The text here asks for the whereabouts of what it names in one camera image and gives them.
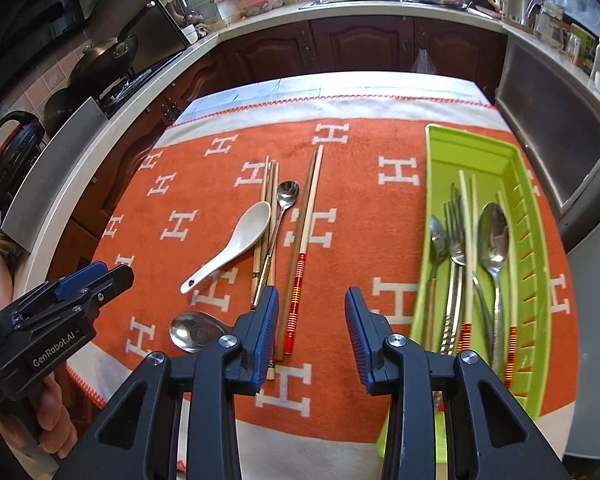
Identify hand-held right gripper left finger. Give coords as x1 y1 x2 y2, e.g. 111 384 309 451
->
52 285 281 480

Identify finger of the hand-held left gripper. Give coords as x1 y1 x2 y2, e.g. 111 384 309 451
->
9 261 109 322
77 265 135 320

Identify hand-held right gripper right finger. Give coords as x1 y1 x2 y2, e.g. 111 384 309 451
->
344 286 571 480

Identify metal fork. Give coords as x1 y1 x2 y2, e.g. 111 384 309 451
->
442 199 467 321

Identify large metal spoon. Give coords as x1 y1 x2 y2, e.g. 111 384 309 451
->
476 201 511 368

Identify green plastic utensil tray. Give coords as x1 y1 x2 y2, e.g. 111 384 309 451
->
377 124 553 458

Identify person's left hand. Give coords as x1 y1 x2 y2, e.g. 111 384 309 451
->
31 377 79 457

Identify white ceramic spoon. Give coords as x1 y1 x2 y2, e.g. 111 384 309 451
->
180 201 272 295

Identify stainless steel panel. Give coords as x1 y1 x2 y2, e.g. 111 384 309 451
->
0 97 112 253

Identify small metal spoon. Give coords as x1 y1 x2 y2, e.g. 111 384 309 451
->
425 215 451 356

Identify orange printed blanket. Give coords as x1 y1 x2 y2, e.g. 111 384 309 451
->
65 94 578 480

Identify black kettle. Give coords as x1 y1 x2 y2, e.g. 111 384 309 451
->
0 111 47 211

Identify dark wok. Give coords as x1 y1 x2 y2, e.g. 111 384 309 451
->
42 87 88 133

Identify gas stove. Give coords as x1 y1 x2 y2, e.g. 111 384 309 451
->
97 72 151 113

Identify black frying pan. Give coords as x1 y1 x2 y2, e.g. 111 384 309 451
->
69 2 157 93

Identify black range hood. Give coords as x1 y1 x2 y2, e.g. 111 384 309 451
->
0 0 98 126

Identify light patterned tablecloth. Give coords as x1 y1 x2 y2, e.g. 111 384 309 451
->
185 72 496 116

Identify stainless steel stove guard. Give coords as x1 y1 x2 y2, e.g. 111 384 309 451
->
75 0 191 73

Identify hanging clear plastic bag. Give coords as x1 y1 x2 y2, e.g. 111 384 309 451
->
409 49 438 75

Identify brown wooden kitchen cabinets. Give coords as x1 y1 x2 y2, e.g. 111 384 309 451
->
70 15 508 271

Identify white kitchen countertop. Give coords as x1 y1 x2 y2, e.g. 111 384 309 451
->
12 0 600 306

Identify green carton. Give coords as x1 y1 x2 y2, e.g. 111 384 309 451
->
571 22 597 73

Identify glass jar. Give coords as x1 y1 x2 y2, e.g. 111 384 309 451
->
532 0 567 52

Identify gold handled metal teaspoon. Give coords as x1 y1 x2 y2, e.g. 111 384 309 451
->
250 180 301 309

